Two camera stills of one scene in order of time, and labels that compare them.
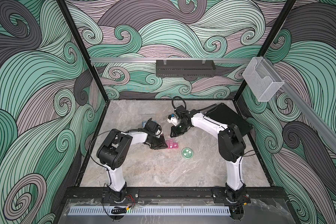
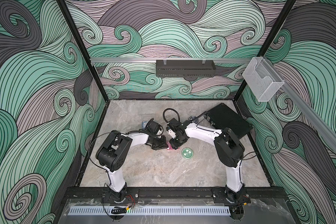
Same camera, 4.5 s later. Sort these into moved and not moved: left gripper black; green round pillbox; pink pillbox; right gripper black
Moved: right gripper black
Not moved: pink pillbox; left gripper black; green round pillbox
